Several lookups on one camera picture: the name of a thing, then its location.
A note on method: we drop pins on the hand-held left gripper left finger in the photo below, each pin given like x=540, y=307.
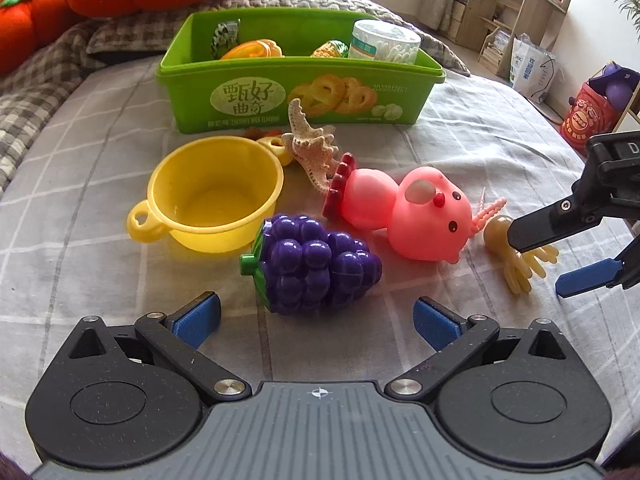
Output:
x=197, y=318

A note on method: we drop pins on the beige coral piece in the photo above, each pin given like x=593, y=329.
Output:
x=305, y=145

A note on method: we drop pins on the small orange pumpkin cushion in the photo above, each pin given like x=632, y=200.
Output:
x=25, y=25

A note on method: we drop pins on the purple plush toy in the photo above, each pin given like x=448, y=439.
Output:
x=617, y=85

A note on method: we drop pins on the yellow toy pot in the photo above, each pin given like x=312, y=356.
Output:
x=210, y=195

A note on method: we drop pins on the green plastic box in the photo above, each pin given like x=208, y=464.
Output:
x=200, y=85

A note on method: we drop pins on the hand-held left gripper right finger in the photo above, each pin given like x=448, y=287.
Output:
x=437, y=323

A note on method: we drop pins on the yellow toy corn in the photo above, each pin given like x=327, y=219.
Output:
x=327, y=50

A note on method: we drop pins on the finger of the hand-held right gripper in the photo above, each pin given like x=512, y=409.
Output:
x=587, y=279
x=542, y=225

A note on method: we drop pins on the white paper bag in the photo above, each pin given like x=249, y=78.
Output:
x=525, y=70

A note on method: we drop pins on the light grey plaid sheet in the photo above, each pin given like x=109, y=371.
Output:
x=450, y=125

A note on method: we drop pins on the translucent yellow hand toy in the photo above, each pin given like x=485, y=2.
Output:
x=517, y=270

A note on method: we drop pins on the orange toy fruit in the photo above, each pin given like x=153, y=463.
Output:
x=250, y=50

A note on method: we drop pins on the pink rubber pig toy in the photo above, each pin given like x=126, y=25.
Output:
x=415, y=220

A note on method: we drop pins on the purple toy grapes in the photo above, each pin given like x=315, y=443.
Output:
x=310, y=265

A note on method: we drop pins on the clear cotton swab jar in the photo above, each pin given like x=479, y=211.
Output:
x=385, y=42

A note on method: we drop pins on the green potted plant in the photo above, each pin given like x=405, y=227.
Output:
x=632, y=5

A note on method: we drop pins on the wooden bookshelf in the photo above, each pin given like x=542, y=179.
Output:
x=530, y=10

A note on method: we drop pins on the red bag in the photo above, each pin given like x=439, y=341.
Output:
x=585, y=120

